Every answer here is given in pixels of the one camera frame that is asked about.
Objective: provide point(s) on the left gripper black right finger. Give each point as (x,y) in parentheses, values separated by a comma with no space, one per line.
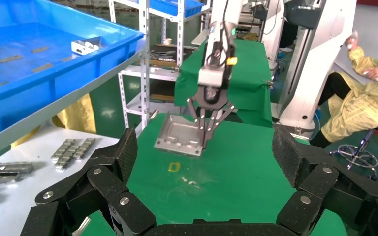
(322,189)

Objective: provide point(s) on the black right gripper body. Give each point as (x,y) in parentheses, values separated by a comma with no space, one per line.
(213,97)

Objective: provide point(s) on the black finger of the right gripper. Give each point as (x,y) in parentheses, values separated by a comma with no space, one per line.
(203,123)
(211,125)

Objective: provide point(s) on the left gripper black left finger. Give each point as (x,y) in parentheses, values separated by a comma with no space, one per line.
(104,182)

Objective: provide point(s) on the grey stamped metal bracket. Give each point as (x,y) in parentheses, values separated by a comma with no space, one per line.
(84,47)
(176,133)

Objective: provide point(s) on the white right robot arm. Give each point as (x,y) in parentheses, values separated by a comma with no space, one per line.
(231,9)

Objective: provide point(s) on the grey metal parts pile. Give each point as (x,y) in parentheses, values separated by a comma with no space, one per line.
(163,55)

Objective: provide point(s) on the small metal clip strip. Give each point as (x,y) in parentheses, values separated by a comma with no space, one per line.
(0,177)
(9,167)
(63,149)
(85,145)
(70,155)

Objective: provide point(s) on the green table cloth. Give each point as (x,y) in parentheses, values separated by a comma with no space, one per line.
(234,169)
(251,75)

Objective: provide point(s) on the chrome base stool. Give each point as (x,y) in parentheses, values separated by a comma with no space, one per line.
(358,156)

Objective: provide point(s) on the yellow square tape marker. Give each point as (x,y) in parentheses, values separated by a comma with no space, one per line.
(170,167)

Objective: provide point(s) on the white tape scrap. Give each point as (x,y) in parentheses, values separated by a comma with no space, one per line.
(192,183)

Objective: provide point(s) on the white metal shelving unit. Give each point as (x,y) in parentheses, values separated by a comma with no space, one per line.
(156,73)

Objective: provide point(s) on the yellow plastic bag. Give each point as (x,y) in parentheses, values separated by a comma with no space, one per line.
(75,117)

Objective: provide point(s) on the white tape roll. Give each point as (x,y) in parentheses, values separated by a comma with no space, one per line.
(168,41)

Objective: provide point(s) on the white paper sheet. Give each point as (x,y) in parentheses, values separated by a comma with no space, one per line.
(29,182)

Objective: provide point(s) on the person in yellow coat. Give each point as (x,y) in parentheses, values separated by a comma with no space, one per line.
(355,107)

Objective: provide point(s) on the white robot torso column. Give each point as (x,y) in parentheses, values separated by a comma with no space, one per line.
(322,65)

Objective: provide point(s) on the large blue plastic bin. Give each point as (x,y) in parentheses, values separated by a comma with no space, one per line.
(13,39)

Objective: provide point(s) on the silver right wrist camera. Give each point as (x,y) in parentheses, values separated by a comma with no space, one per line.
(210,77)

